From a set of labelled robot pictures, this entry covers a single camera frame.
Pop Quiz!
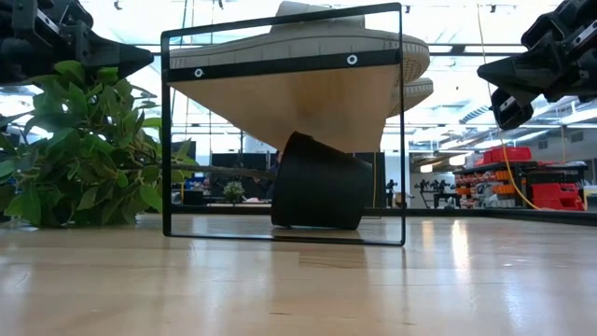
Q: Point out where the green leafy plant black pot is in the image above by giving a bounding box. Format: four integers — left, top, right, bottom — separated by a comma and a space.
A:
0, 59, 374, 231

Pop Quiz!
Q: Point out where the grey slide sandal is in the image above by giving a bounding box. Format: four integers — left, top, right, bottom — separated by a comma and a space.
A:
386, 77, 435, 118
168, 0, 431, 88

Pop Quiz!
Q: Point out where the black storage rack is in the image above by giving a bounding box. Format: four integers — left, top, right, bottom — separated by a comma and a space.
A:
454, 161, 590, 211

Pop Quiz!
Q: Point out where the small background potted plant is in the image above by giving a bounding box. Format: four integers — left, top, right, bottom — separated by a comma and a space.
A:
222, 180, 246, 204

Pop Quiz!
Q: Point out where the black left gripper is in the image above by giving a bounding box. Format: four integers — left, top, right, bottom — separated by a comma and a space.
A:
0, 0, 155, 85

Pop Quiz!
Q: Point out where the black aluminium table frame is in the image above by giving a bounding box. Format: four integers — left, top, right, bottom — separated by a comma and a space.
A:
172, 204, 597, 229

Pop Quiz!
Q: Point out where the red storage bin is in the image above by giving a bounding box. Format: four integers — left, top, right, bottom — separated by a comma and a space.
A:
475, 147, 533, 165
531, 182, 585, 212

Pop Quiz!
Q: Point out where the yellow hanging cable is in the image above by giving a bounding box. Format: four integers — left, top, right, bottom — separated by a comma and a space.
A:
475, 0, 542, 211

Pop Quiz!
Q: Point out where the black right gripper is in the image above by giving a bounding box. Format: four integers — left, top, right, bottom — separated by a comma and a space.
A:
477, 0, 597, 102

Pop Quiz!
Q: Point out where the wooden box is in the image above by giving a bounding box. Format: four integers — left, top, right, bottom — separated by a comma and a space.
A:
160, 2, 406, 247

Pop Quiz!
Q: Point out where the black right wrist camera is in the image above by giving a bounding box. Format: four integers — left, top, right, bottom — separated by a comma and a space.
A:
489, 87, 535, 132

